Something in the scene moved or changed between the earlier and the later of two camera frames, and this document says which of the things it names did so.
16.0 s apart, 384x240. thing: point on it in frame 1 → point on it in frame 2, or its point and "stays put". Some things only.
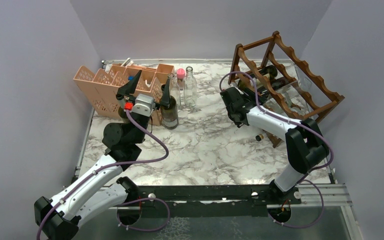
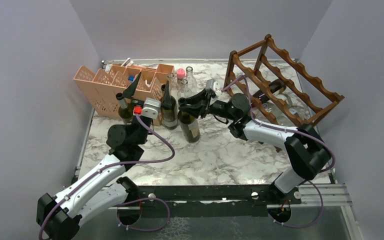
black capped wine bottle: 270,70 → 189,124
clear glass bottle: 190,87 stays put
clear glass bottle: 299,99 → 184,92
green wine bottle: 169,115 stays put
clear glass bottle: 175,90 stays put
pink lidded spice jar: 180,76 stays put
